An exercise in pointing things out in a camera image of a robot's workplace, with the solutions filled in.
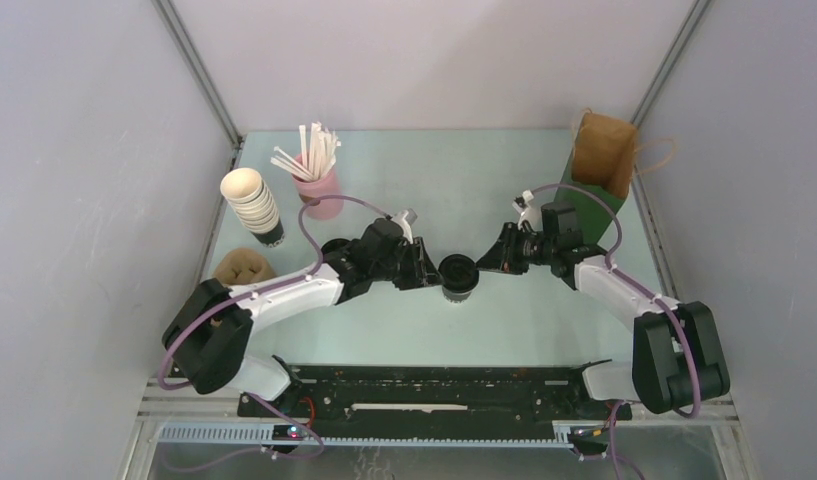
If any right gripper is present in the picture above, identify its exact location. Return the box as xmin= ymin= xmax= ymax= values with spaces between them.
xmin=473 ymin=223 xmax=555 ymax=276

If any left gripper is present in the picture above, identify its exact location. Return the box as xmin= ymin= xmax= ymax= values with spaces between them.
xmin=372 ymin=238 xmax=445 ymax=292

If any black cup lid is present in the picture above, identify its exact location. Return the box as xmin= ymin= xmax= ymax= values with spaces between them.
xmin=438 ymin=254 xmax=479 ymax=284

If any black sleeved paper cup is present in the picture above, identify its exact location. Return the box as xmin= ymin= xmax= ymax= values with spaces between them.
xmin=442 ymin=280 xmax=478 ymax=304

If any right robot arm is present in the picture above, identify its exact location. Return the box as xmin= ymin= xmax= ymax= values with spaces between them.
xmin=477 ymin=202 xmax=731 ymax=418

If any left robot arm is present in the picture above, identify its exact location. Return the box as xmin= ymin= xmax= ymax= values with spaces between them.
xmin=162 ymin=217 xmax=441 ymax=417

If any stack of black lids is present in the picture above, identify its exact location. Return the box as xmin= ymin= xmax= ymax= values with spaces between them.
xmin=321 ymin=238 xmax=350 ymax=260

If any green paper bag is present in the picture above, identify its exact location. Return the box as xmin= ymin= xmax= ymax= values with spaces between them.
xmin=554 ymin=108 xmax=677 ymax=244

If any white wrapped straws bundle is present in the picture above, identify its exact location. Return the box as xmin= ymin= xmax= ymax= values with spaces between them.
xmin=269 ymin=122 xmax=342 ymax=183

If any brown cardboard cup carrier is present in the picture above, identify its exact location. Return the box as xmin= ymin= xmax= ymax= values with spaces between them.
xmin=212 ymin=248 xmax=277 ymax=286

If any stack of paper cups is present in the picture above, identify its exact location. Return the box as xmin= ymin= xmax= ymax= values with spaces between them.
xmin=220 ymin=167 xmax=285 ymax=248

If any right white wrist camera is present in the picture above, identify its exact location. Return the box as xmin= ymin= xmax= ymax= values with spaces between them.
xmin=512 ymin=190 xmax=542 ymax=231

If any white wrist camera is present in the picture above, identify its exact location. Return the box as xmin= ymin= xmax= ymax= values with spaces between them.
xmin=390 ymin=208 xmax=418 ymax=244
xmin=512 ymin=190 xmax=542 ymax=231

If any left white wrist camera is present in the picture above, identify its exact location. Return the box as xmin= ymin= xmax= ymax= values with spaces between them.
xmin=390 ymin=208 xmax=418 ymax=244

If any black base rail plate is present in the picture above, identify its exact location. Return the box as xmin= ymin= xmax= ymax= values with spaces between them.
xmin=237 ymin=363 xmax=635 ymax=444

